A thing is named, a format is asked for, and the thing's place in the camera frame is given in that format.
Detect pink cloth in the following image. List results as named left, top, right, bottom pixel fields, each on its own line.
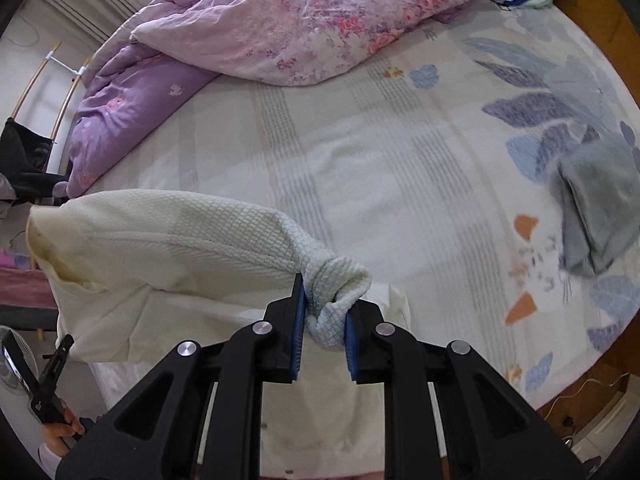
left=0, top=247, right=58, bottom=311

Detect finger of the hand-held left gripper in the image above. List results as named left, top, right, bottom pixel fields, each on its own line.
left=40, top=334, right=76, bottom=391

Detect white jacket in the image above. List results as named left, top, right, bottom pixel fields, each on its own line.
left=27, top=189, right=413, bottom=476

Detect beige striped curtain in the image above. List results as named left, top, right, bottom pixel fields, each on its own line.
left=30, top=0, right=143, bottom=51

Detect wooden headboard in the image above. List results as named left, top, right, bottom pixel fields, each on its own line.
left=540, top=0, right=640, bottom=106

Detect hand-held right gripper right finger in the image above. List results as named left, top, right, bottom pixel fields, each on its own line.
left=345, top=300, right=586, bottom=480

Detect person's left hand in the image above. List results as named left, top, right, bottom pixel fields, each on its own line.
left=42, top=400, right=86, bottom=456

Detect black hoodie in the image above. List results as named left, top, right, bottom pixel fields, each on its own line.
left=0, top=117, right=71, bottom=206

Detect wooden drying rack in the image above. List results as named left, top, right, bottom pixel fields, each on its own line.
left=10, top=42, right=93, bottom=141

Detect folded grey cloth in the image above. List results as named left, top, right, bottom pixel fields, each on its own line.
left=555, top=130, right=640, bottom=277

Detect white standing fan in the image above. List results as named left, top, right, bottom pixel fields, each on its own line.
left=0, top=325, right=38, bottom=397

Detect purple floral quilt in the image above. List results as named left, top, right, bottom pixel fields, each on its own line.
left=65, top=0, right=488, bottom=198

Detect white charger cable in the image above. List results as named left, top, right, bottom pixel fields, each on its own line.
left=542, top=377, right=626, bottom=418

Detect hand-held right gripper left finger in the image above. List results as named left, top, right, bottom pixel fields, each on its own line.
left=55, top=272, right=306, bottom=480

